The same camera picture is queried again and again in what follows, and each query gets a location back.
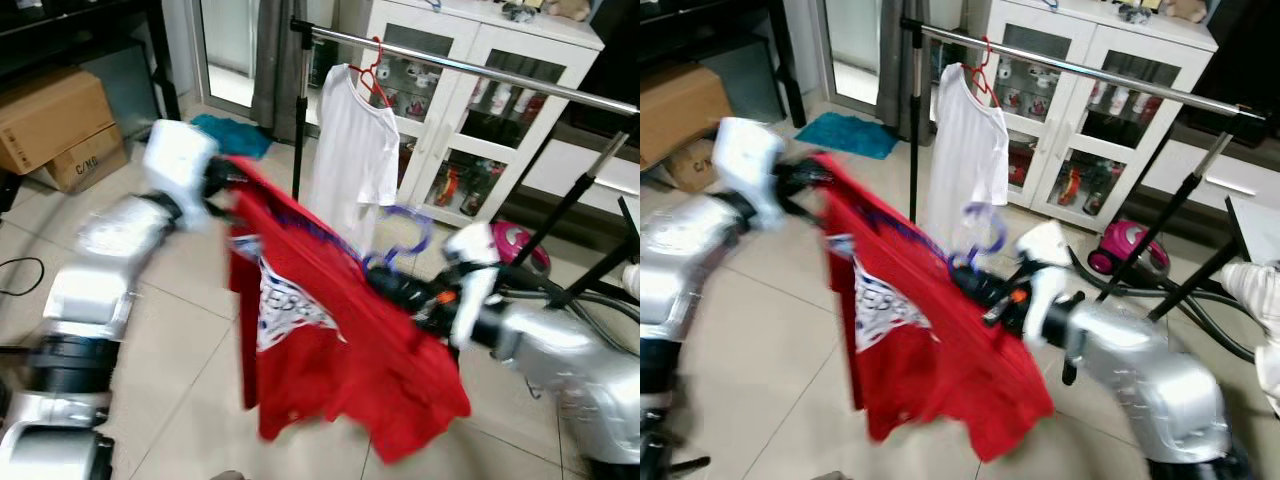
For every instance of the purple plastic hanger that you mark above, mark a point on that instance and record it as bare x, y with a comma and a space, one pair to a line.
427, 232
1001, 230

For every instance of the red t-shirt white print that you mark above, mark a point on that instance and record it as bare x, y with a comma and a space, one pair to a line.
330, 380
930, 380

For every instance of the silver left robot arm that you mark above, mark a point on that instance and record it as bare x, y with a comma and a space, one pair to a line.
680, 290
95, 290

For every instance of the teal floor mat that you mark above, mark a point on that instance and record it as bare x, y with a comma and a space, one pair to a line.
850, 135
235, 135

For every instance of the small printed cardboard box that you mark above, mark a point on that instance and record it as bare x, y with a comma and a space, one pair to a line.
90, 165
695, 165

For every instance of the pink vacuum cleaner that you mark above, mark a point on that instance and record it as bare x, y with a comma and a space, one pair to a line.
1130, 245
520, 245

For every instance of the grey curtain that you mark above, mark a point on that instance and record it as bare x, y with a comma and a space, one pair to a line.
900, 60
275, 60

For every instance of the large cardboard box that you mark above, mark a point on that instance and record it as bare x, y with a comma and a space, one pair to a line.
50, 115
680, 105

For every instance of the glass balcony door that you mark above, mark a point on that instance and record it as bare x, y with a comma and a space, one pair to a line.
228, 40
855, 40

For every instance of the black shelf unit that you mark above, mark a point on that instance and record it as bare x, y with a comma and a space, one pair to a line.
100, 25
720, 25

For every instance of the white cloth bundle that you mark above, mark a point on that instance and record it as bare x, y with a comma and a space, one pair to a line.
632, 280
1260, 295

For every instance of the white low drawer cabinet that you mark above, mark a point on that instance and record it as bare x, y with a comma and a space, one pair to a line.
1255, 175
590, 175

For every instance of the grey flat board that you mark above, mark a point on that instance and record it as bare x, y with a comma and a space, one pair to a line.
1258, 230

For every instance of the white glass-door cabinet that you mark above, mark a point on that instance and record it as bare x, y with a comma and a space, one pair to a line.
1070, 22
450, 20

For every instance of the brown plush toy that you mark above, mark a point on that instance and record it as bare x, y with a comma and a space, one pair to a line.
568, 8
1185, 8

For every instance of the small dark toy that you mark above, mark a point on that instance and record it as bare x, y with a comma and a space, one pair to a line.
518, 13
1135, 13

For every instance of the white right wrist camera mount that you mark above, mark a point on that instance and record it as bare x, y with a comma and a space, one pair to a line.
1040, 245
470, 245

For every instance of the black clothes rack silver rail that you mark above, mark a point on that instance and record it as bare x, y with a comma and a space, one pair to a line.
1080, 69
450, 64

